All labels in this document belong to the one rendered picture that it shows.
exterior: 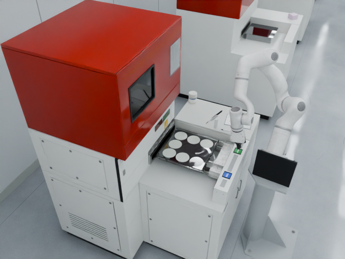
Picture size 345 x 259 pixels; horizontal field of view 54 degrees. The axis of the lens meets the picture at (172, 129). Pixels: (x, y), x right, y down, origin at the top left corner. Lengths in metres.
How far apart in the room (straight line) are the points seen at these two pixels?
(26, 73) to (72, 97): 0.31
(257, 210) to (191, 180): 0.67
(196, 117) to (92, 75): 1.23
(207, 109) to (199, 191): 0.79
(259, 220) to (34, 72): 2.02
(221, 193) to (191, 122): 0.72
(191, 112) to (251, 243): 1.26
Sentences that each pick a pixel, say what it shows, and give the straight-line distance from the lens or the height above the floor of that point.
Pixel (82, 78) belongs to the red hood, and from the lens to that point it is 1.83.
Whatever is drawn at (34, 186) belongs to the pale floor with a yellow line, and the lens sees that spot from 3.77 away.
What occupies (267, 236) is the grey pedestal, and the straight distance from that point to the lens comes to 3.20.
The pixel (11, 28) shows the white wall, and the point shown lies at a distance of 3.29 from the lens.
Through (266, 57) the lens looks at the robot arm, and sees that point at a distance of 2.33.
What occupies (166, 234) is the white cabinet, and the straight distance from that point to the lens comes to 2.80.
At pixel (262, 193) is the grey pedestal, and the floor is 0.64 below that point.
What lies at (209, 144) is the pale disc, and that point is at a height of 0.90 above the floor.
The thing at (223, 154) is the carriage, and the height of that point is 0.88.
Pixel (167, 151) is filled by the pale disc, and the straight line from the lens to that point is 2.56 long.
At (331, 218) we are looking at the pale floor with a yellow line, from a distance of 3.61.
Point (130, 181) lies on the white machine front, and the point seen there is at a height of 0.93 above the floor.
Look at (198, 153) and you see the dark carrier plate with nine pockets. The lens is 2.55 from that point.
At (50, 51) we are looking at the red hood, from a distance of 1.97.
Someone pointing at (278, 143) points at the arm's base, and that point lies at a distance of 2.47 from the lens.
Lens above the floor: 2.66
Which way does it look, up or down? 40 degrees down
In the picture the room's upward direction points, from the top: 1 degrees clockwise
